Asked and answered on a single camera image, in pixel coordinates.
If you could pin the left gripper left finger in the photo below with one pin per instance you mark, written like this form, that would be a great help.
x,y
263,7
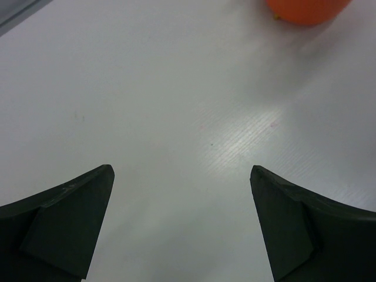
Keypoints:
x,y
52,235

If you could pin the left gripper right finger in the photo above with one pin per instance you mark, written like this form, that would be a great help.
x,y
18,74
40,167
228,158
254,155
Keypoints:
x,y
309,237

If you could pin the orange round organizer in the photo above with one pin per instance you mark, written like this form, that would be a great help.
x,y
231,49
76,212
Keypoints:
x,y
307,12

